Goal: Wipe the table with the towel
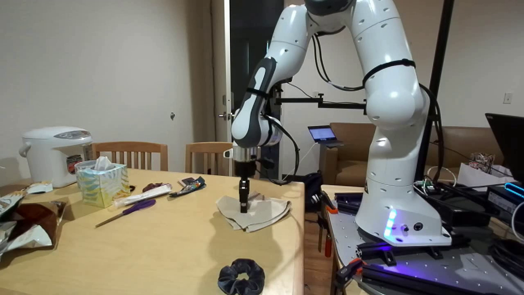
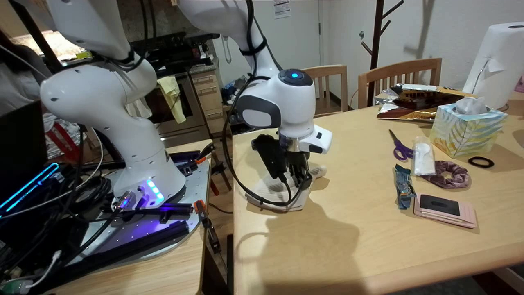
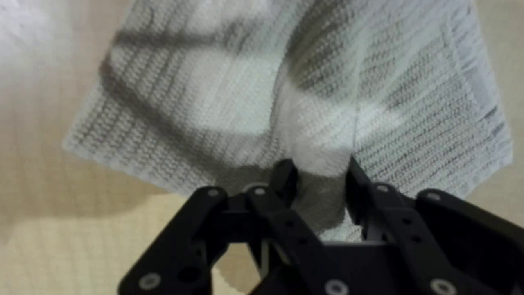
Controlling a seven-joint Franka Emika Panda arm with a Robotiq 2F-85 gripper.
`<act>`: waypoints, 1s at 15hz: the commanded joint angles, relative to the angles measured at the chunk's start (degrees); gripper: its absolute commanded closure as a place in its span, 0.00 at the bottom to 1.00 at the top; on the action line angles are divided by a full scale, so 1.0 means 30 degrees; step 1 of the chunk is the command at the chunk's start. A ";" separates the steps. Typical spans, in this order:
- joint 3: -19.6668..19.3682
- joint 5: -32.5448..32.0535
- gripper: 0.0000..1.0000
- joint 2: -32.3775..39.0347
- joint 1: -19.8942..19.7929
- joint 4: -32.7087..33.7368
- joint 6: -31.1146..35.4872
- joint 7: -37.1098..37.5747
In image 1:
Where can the white plastic packet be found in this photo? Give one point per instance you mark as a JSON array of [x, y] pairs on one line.
[[148, 193]]

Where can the black box with blue light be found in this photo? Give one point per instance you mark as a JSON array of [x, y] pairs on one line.
[[510, 196]]

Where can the brown snack bag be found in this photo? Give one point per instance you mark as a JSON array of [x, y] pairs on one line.
[[47, 214]]

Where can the black camera stand pole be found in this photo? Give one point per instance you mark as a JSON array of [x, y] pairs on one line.
[[443, 33]]

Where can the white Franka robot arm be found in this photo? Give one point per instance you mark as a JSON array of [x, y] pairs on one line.
[[394, 164]]

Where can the small tablet blue screen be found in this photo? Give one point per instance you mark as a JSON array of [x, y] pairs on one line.
[[322, 132]]

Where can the dark blue snack bar wrapper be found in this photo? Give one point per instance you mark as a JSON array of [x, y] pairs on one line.
[[189, 187]]

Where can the brown sofa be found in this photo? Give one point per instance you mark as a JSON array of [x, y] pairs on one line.
[[350, 157]]

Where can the black monitor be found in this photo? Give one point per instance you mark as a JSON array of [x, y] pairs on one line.
[[510, 144]]

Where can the beige towel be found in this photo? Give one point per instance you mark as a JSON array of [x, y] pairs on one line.
[[268, 210]]

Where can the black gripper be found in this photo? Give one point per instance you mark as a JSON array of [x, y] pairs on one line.
[[246, 172]]

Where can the grey perforated base plate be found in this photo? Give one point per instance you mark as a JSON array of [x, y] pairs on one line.
[[350, 229]]

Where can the black rail bar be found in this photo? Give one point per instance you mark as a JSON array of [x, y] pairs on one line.
[[415, 280]]

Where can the crumpled silver foil wrapper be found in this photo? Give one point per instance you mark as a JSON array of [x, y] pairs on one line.
[[30, 239], [11, 203]]

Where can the white wall outlet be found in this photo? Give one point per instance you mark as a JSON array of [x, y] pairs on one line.
[[507, 98]]

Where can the black mount block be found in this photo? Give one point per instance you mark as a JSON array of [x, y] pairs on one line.
[[313, 190]]

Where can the black fabric scrunchie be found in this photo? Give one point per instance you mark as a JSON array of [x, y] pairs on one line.
[[227, 275]]

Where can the small dark wall hook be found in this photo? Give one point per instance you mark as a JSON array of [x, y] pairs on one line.
[[173, 114]]

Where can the patterned tissue box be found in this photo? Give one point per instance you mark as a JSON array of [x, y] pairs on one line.
[[101, 182]]

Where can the wooden slat-back chair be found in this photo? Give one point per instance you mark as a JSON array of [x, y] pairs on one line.
[[132, 147], [210, 147]]

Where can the crumpled white paper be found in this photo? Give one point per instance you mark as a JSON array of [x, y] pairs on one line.
[[40, 188]]

